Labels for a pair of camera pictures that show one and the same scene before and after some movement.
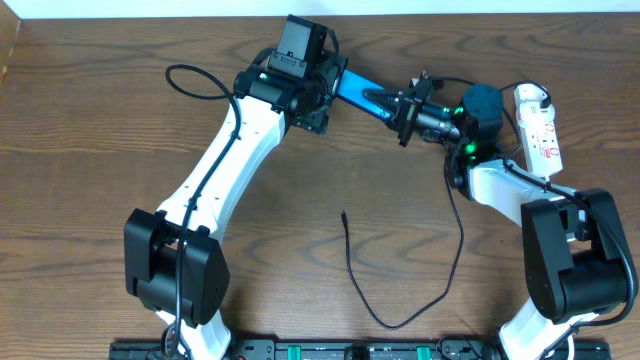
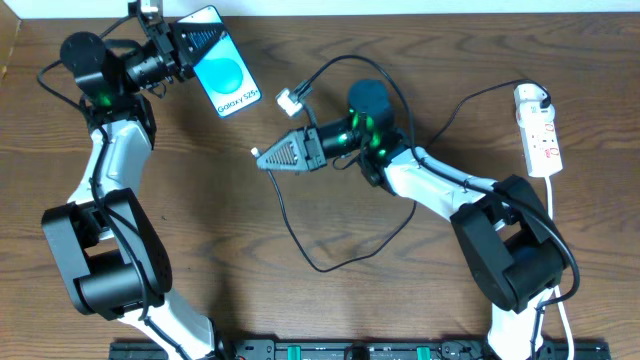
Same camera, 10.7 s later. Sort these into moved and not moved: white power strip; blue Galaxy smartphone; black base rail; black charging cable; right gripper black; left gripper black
Moved: right gripper black; black charging cable; left gripper black; blue Galaxy smartphone
Not moved: white power strip; black base rail
